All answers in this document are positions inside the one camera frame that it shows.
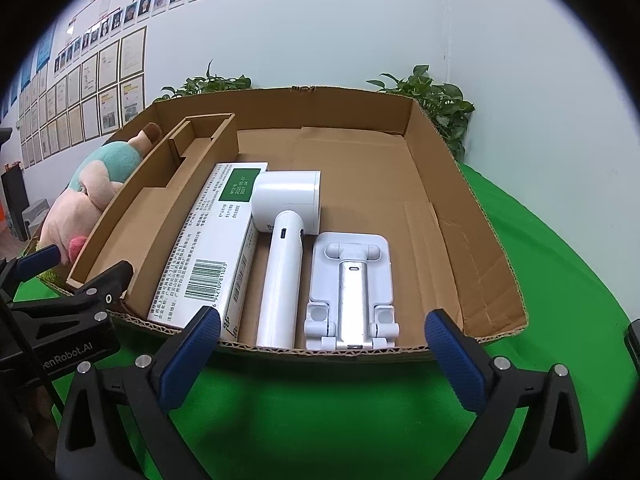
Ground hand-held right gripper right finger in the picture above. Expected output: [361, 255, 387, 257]
[424, 309, 590, 480]

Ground wall of framed certificates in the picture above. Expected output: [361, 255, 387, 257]
[15, 25, 148, 166]

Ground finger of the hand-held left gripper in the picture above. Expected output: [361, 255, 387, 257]
[10, 259, 135, 321]
[0, 244, 61, 305]

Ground black cabinet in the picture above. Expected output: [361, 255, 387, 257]
[0, 167, 28, 241]

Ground white handheld fan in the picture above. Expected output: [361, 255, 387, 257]
[250, 170, 323, 350]

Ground white box with green label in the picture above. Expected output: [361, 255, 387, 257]
[149, 161, 271, 341]

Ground green potted plant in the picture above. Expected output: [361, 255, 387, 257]
[366, 64, 476, 163]
[167, 60, 253, 98]

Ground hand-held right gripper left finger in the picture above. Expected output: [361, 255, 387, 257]
[54, 305, 222, 480]

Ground green tablecloth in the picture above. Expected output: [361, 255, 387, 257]
[12, 160, 636, 480]

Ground brown cardboard box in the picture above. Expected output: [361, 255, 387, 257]
[62, 85, 530, 363]

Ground white phone stand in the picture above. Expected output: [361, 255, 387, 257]
[304, 231, 401, 352]

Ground pink plush toy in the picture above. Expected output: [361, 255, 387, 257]
[37, 122, 163, 286]

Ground black cable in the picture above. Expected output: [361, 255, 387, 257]
[45, 372, 68, 413]

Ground grey stool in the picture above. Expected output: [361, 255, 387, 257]
[22, 199, 51, 236]

